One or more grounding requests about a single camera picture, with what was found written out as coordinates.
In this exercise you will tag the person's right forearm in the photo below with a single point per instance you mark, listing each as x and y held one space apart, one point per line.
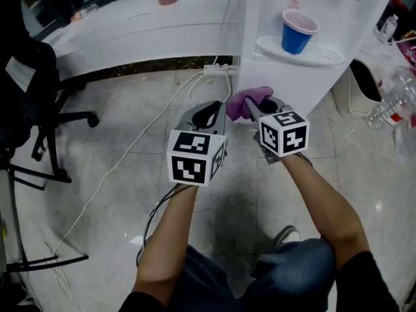
328 206

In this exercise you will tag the person's left forearm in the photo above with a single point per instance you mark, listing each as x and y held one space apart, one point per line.
165 242

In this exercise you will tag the black office chair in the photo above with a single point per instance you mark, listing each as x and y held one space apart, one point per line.
26 109

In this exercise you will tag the white water dispenser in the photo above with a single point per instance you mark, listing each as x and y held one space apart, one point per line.
292 83

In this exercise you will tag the grey shell chair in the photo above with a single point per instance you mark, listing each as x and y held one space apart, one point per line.
9 213

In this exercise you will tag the small clear labelled bottle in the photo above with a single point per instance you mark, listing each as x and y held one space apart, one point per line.
387 28

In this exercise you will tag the person's blue jeans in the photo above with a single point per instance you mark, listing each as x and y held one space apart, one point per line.
292 275

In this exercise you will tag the blue cup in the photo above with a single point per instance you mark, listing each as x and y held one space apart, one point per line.
296 36

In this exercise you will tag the white trash bin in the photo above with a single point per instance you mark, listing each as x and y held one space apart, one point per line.
356 89

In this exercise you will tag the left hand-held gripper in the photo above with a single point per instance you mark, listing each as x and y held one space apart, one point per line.
190 161

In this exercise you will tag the purple cloth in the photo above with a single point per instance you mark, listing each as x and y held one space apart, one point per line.
242 104

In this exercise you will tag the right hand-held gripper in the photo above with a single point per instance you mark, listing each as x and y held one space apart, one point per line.
286 135

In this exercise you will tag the person's black shirt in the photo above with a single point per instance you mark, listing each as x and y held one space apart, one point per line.
364 284

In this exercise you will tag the person's white shoe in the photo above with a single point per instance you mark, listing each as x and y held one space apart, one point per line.
287 236

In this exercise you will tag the white power strip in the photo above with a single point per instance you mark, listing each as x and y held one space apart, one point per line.
220 69

